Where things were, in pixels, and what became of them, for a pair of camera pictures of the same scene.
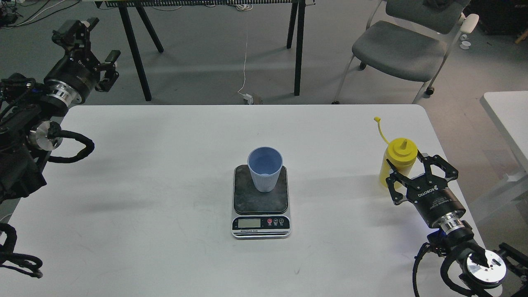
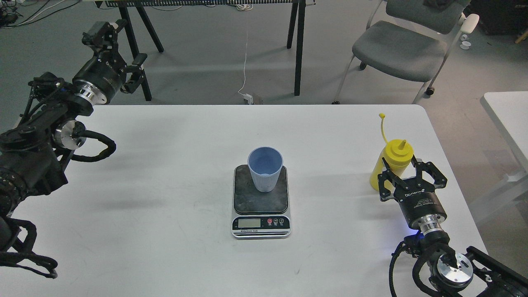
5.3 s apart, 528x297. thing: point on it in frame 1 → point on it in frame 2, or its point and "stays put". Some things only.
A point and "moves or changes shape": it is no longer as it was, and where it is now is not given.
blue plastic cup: [265, 163] stays put
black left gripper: [73, 78] → [100, 78]
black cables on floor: [14, 13] stays put
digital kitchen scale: [259, 215] stays put
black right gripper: [439, 206] → [422, 208]
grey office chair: [410, 39] stays put
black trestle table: [127, 6] stays put
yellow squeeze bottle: [401, 152] moves or changes shape
